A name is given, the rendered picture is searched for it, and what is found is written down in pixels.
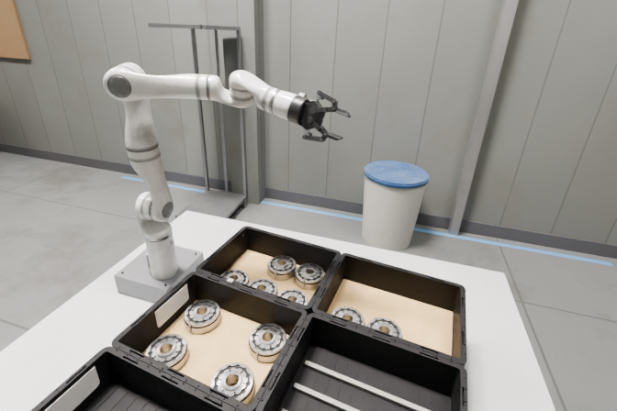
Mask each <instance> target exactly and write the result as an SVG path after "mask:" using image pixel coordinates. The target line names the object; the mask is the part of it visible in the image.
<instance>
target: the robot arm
mask: <svg viewBox="0 0 617 411"><path fill-rule="evenodd" d="M229 82H230V90H227V89H225V88H224V87H223V86H222V84H221V81H220V79H219V77H218V76H217V75H208V74H193V73H189V74H176V75H147V74H145V72H144V71H143V69H142V68H141V67H140V66H138V65H137V64H135V63H131V62H125V63H122V64H120V65H118V66H116V67H114V68H112V69H110V70H109V71H108V72H107V73H106V74H105V76H104V78H103V85H104V88H105V90H106V92H107V93H108V94H109V95H110V96H111V97H113V98H115V99H117V100H119V101H123V104H124V107H125V112H126V124H125V146H126V150H127V154H128V157H129V162H130V164H131V166H132V168H133V169H134V171H135V172H136V173H137V174H138V176H139V177H140V178H141V179H142V181H144V182H145V184H146V185H147V187H148V189H149V192H145V193H142V194H141V195H140V196H139V197H138V199H137V201H136V205H135V211H136V216H137V219H138V222H139V226H140V231H141V232H142V234H143V235H144V238H145V243H146V248H147V253H146V259H147V263H148V268H149V273H150V275H152V277H153V278H154V279H156V280H160V281H161V280H167V279H170V278H172V277H174V276H175V275H176V274H177V272H178V266H177V259H176V253H175V247H174V236H173V231H172V226H171V225H170V223H168V222H167V221H168V220H169V219H170V218H171V216H172V214H173V211H174V202H173V198H172V196H171V193H170V190H169V187H168V184H167V181H166V178H165V174H164V170H163V163H162V157H161V152H160V147H159V142H158V139H157V135H156V131H155V126H154V123H153V119H152V114H151V104H150V99H156V98H181V99H197V100H213V101H217V102H220V103H223V104H226V105H229V106H234V107H238V108H246V107H249V106H251V105H252V104H253V102H254V100H255V103H256V105H257V107H258V108H260V109H261V110H263V111H265V112H268V113H271V114H273V115H276V116H278V117H280V118H283V119H284V120H287V121H290V122H292V123H294V124H297V125H300V126H301V127H303V128H304V129H305V132H304V135H303V136H302V138H303V139H307V140H313V141H318V142H324V141H325V140H326V138H330V139H334V140H340V139H343V137H342V136H339V135H336V134H334V133H331V132H328V131H327V130H326V129H325V127H324V126H323V125H322V122H323V118H324V117H325V113H329V112H336V113H337V114H340V115H343V116H345V117H351V115H349V112H348V111H346V110H343V109H340V108H339V107H338V103H339V101H338V100H336V99H335V98H333V97H331V96H330V95H328V94H326V93H324V92H322V91H320V90H318V92H317V96H316V98H315V99H308V98H307V95H306V94H303V93H300V94H298V95H297V94H293V93H289V92H286V91H282V90H279V89H276V88H274V87H271V86H269V85H268V84H266V83H265V82H263V81H262V80H260V79H259V78H258V77H256V76H255V75H253V74H252V73H250V72H246V71H243V70H238V71H235V72H233V73H232V74H231V75H230V78H229ZM324 99H326V100H328V101H329V102H331V103H332V107H322V106H321V104H320V102H319V100H324ZM312 128H315V129H316V130H317V131H318V132H320V133H321V134H322V136H321V137H317V136H312V133H311V132H309V129H312Z"/></svg>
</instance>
